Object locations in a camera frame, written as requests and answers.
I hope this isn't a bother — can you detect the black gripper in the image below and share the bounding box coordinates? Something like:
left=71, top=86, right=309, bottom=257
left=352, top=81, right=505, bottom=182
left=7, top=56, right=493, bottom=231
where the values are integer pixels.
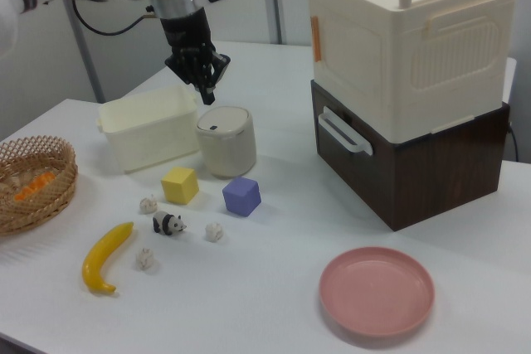
left=159, top=6, right=231, bottom=105

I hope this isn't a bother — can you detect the beige small push-lid trash can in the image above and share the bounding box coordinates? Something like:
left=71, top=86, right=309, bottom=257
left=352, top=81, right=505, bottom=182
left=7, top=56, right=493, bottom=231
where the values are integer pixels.
left=194, top=105, right=257, bottom=179

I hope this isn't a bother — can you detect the cream open plastic bin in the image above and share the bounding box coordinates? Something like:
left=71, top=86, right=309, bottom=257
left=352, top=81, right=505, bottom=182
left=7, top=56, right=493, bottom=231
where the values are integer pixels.
left=95, top=84, right=199, bottom=173

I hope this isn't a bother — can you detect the yellow cube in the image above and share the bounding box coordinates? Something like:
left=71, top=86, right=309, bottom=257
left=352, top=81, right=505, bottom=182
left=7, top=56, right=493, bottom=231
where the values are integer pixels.
left=160, top=166, right=199, bottom=206

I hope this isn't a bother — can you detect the copper latch strip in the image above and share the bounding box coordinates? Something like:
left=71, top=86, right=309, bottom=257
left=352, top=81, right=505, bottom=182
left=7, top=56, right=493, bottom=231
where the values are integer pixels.
left=310, top=16, right=324, bottom=63

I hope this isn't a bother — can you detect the purple cube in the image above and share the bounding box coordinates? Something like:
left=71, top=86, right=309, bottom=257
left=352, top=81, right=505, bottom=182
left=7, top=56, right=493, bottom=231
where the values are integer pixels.
left=222, top=176, right=262, bottom=218

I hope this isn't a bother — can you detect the crumpled white paper ball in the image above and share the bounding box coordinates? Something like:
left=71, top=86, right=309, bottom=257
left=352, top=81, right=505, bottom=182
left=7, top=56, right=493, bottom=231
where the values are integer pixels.
left=139, top=195, right=158, bottom=215
left=204, top=221, right=225, bottom=243
left=133, top=247, right=158, bottom=274

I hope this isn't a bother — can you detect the panda figurine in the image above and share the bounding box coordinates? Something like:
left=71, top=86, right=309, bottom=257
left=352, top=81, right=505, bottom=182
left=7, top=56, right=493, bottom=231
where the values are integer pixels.
left=151, top=210, right=188, bottom=236

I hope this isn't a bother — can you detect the bread roll with orange topping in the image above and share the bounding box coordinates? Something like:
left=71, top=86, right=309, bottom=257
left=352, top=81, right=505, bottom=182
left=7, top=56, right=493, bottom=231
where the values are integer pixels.
left=0, top=169, right=57, bottom=202

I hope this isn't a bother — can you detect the yellow banana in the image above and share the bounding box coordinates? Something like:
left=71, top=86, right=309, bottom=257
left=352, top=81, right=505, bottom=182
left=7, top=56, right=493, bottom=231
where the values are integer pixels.
left=81, top=221, right=135, bottom=297

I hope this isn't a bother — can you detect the woven wicker basket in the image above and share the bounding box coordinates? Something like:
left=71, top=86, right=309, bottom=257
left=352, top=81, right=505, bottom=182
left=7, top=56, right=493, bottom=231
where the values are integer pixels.
left=0, top=134, right=79, bottom=237

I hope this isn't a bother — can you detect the dark brown drawer cabinet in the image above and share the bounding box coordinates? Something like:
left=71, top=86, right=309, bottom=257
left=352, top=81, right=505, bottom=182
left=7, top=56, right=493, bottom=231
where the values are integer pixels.
left=309, top=79, right=511, bottom=232

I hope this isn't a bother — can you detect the pink plate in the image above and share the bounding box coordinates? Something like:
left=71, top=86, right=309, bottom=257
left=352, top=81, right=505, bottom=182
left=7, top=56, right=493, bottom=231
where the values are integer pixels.
left=318, top=246, right=436, bottom=336

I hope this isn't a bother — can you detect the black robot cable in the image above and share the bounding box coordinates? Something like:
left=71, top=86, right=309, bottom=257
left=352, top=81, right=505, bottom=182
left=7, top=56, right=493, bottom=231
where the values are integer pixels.
left=71, top=0, right=161, bottom=36

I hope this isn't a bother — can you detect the white drawer handle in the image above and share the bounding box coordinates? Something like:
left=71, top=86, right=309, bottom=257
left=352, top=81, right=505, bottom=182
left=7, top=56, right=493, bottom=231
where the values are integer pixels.
left=317, top=105, right=374, bottom=155

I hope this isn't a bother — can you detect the cream storage box with handle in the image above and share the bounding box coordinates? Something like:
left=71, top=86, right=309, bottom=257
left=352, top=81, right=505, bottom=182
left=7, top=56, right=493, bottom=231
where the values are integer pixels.
left=304, top=0, right=520, bottom=143

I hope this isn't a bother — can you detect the thin black cable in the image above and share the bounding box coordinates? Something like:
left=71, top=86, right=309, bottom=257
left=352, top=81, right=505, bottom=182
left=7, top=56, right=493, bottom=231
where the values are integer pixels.
left=506, top=119, right=519, bottom=162

